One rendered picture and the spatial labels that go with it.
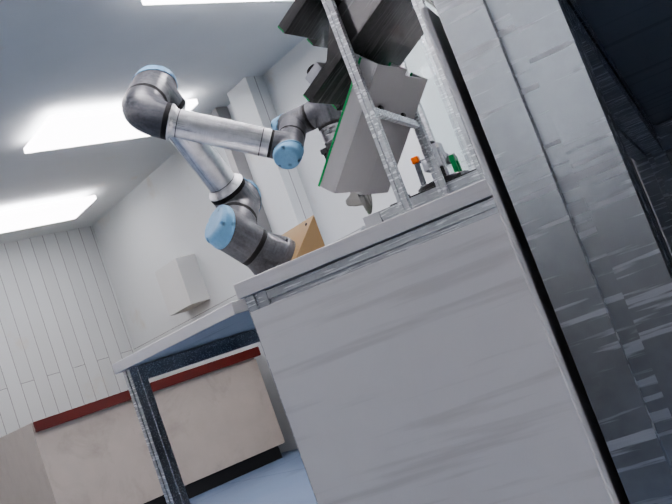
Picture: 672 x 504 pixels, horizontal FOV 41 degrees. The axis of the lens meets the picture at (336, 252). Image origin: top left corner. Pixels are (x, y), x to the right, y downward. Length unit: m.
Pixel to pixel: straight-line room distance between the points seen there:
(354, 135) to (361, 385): 0.54
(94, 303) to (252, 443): 3.23
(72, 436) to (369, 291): 5.51
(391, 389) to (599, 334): 1.22
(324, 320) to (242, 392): 6.00
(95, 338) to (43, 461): 3.34
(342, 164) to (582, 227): 1.51
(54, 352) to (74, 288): 0.74
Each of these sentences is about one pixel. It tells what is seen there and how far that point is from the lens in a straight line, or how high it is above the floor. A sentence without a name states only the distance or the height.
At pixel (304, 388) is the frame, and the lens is 1.64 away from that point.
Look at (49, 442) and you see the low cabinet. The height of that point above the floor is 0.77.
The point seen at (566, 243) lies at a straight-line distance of 0.36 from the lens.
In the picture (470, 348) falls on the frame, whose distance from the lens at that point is 1.52.
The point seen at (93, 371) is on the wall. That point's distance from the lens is 9.93.
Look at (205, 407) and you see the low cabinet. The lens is 7.41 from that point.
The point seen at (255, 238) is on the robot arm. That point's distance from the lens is 2.49.
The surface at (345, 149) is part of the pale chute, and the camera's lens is 1.86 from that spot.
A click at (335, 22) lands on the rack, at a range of 1.86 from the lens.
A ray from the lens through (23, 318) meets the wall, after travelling 9.82.
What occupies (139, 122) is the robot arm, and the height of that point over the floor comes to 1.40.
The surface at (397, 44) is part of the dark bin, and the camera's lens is 2.04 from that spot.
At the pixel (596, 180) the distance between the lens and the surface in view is 0.36.
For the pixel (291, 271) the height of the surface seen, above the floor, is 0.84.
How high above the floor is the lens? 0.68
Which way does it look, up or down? 6 degrees up
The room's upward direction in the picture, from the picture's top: 20 degrees counter-clockwise
